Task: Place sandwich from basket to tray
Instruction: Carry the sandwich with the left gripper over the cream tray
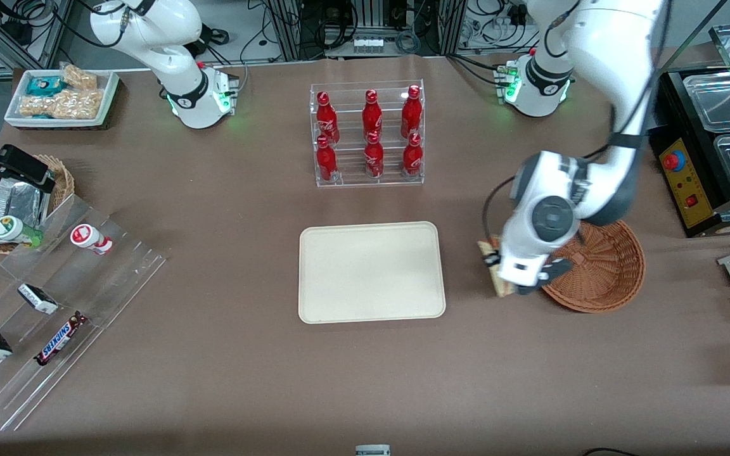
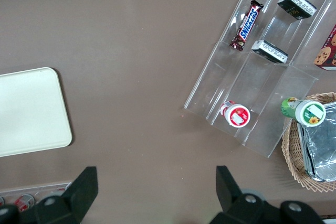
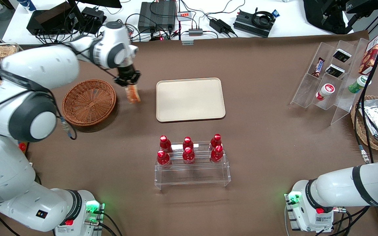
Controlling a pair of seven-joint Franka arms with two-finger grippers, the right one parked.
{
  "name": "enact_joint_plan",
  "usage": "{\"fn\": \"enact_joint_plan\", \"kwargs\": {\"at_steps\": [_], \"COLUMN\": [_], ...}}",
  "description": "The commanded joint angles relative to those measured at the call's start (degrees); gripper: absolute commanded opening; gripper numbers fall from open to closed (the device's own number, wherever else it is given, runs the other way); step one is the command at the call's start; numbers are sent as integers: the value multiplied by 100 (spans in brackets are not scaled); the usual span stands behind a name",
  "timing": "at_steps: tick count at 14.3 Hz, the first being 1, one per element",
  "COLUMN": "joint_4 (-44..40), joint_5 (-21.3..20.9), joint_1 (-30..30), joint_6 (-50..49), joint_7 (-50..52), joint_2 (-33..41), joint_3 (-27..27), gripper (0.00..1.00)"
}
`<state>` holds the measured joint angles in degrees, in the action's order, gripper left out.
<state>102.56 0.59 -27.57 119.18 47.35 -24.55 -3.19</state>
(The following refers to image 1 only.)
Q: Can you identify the triangular sandwich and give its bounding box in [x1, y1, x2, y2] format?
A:
[477, 236, 519, 298]

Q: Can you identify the small wicker basket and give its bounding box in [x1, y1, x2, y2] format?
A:
[0, 154, 75, 255]

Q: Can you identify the large round wicker basket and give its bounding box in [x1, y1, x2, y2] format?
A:
[541, 218, 646, 314]

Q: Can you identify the beige rectangular tray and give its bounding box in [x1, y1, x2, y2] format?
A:
[298, 221, 447, 325]

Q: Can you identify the silver foil pack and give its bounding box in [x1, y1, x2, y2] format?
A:
[0, 177, 46, 244]

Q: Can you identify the golden rice cracker pack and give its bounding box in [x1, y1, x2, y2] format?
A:
[51, 89, 105, 120]
[18, 94, 55, 118]
[61, 63, 98, 91]

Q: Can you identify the green yogurt drink bottle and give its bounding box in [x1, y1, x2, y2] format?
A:
[0, 215, 44, 249]

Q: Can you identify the teal snack pack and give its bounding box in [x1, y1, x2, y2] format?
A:
[26, 76, 65, 97]

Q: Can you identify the red yogurt drink bottle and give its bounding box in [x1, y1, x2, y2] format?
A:
[70, 224, 114, 256]

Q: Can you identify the white rectangular snack dish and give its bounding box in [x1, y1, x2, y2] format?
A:
[4, 68, 120, 130]

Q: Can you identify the clear acrylic stepped display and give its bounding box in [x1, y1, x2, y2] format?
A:
[0, 193, 168, 433]

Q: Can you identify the red cola bottle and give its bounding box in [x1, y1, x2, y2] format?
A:
[316, 91, 340, 145]
[400, 85, 423, 139]
[364, 131, 385, 179]
[316, 136, 339, 183]
[362, 89, 383, 141]
[402, 132, 423, 177]

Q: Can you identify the snickers chocolate bar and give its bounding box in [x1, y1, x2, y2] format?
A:
[34, 312, 89, 367]

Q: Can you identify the clear acrylic bottle rack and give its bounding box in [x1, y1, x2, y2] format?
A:
[309, 80, 425, 188]

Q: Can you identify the black food warmer machine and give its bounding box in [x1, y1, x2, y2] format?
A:
[649, 22, 730, 239]

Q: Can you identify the brown table cover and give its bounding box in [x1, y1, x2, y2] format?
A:
[0, 54, 730, 456]

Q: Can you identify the aluminium equipment rack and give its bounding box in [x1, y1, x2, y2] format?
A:
[267, 0, 467, 61]

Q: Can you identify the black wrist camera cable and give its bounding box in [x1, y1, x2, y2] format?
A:
[482, 0, 673, 257]

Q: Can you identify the black base cable bundle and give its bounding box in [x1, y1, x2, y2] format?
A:
[447, 54, 506, 86]

